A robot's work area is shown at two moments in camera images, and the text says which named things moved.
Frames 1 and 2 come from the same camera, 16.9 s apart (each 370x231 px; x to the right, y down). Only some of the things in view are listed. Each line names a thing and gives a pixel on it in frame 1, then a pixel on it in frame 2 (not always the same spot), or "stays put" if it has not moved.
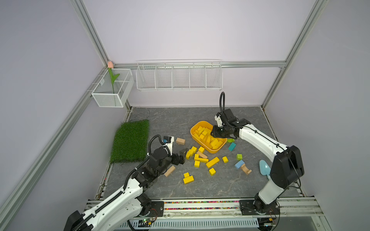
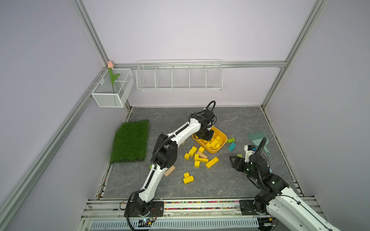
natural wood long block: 169,171 stays put
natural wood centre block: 202,155 stays put
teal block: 231,147 stays put
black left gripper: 181,156 to 209,137
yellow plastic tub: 201,132 stays put
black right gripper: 215,133 to 238,161
